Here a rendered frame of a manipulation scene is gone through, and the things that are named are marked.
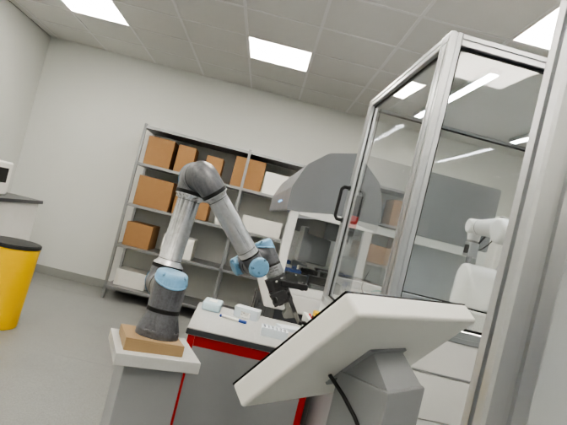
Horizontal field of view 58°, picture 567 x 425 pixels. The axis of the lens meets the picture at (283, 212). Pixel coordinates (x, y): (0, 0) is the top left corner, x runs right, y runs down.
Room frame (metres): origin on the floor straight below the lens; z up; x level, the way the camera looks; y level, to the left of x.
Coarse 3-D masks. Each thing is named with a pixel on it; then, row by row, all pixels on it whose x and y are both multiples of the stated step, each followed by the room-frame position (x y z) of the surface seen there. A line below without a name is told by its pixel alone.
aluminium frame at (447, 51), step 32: (416, 64) 1.88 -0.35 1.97; (448, 64) 1.57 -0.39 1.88; (512, 64) 1.60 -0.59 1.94; (544, 64) 1.59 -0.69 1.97; (384, 96) 2.30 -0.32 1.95; (448, 96) 1.57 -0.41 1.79; (416, 160) 1.61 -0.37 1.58; (352, 192) 2.50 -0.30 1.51; (416, 192) 1.57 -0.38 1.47; (416, 224) 1.57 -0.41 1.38; (384, 288) 1.62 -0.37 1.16; (448, 352) 1.59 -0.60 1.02
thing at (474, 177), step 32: (480, 64) 1.59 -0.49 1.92; (480, 96) 1.60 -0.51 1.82; (512, 96) 1.60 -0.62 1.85; (448, 128) 1.59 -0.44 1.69; (480, 128) 1.60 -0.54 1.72; (512, 128) 1.61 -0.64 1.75; (448, 160) 1.59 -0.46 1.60; (480, 160) 1.60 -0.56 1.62; (512, 160) 1.61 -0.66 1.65; (448, 192) 1.59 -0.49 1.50; (480, 192) 1.60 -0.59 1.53; (512, 192) 1.61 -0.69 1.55; (448, 224) 1.60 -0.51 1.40; (480, 224) 1.60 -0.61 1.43; (416, 256) 1.59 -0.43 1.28; (448, 256) 1.60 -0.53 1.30; (480, 256) 1.61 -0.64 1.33; (416, 288) 1.59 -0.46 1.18; (448, 288) 1.60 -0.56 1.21; (480, 288) 1.61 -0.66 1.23; (480, 320) 1.61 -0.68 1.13
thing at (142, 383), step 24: (120, 360) 1.62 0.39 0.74; (144, 360) 1.65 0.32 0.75; (168, 360) 1.68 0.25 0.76; (192, 360) 1.73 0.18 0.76; (120, 384) 1.67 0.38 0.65; (144, 384) 1.70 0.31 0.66; (168, 384) 1.73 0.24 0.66; (120, 408) 1.68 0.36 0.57; (144, 408) 1.71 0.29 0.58; (168, 408) 1.74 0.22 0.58
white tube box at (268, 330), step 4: (264, 324) 2.43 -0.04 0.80; (264, 328) 2.35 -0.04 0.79; (268, 328) 2.35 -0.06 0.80; (272, 328) 2.39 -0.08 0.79; (276, 328) 2.41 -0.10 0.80; (280, 328) 2.43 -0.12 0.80; (260, 332) 2.39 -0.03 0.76; (264, 332) 2.35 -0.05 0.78; (268, 332) 2.35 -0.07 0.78; (272, 332) 2.35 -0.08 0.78; (276, 332) 2.35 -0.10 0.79; (280, 332) 2.35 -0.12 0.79; (284, 332) 2.35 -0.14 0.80; (288, 332) 2.36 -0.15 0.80; (268, 336) 2.35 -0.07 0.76; (272, 336) 2.35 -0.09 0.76; (276, 336) 2.35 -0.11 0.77; (280, 336) 2.35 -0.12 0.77; (284, 336) 2.35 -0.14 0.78; (284, 340) 2.35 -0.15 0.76
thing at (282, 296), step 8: (264, 280) 2.10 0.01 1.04; (272, 280) 2.06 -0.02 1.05; (280, 280) 2.08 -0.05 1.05; (272, 288) 2.07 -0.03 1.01; (280, 288) 2.08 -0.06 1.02; (288, 288) 2.07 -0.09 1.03; (272, 296) 2.06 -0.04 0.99; (280, 296) 2.06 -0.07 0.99; (288, 296) 2.06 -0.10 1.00; (280, 304) 2.06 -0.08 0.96
